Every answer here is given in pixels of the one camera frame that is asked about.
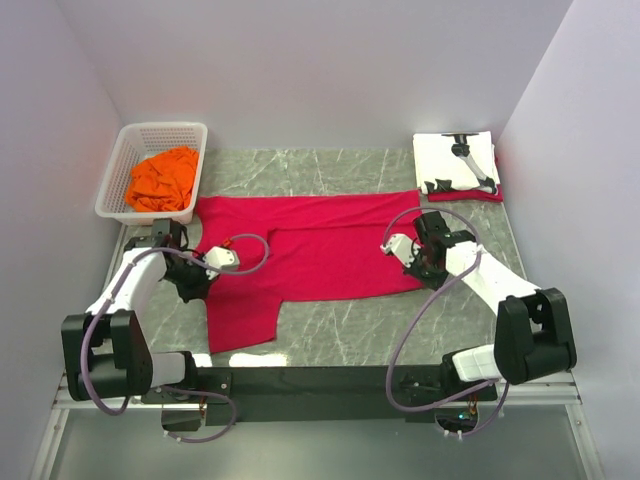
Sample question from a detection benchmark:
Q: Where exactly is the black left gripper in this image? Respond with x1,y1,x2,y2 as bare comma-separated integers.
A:
163,251,220,303

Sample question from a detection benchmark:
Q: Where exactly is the crimson red t shirt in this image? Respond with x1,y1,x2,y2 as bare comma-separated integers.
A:
196,190,421,353

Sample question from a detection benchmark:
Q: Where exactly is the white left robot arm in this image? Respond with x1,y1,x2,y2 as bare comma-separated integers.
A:
61,219,238,402

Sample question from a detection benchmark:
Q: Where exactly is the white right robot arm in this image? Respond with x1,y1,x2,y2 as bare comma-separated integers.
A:
381,211,577,399

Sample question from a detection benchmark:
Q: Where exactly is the folded red t shirt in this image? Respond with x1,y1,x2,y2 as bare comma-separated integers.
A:
424,153,503,203

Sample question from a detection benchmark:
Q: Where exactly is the orange t shirt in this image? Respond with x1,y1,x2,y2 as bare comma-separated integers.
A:
124,146,199,213

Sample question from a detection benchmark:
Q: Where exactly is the folded white printed t shirt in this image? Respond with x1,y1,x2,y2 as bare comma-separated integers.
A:
412,131,501,197

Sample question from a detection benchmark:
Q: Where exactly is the white plastic laundry basket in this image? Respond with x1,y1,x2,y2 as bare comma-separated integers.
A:
95,122,208,225

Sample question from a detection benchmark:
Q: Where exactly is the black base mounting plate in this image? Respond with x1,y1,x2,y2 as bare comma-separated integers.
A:
142,365,481,426

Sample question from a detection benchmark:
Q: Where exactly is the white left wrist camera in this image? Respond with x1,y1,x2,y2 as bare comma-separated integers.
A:
202,246,240,275

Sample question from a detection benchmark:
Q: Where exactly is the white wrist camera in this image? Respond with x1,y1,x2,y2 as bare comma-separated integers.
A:
202,246,240,275
380,233,421,268

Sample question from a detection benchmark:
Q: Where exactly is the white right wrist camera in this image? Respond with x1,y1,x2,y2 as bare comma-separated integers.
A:
380,233,421,268

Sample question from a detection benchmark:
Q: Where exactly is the aluminium extrusion rail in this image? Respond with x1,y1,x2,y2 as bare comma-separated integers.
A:
52,363,584,412

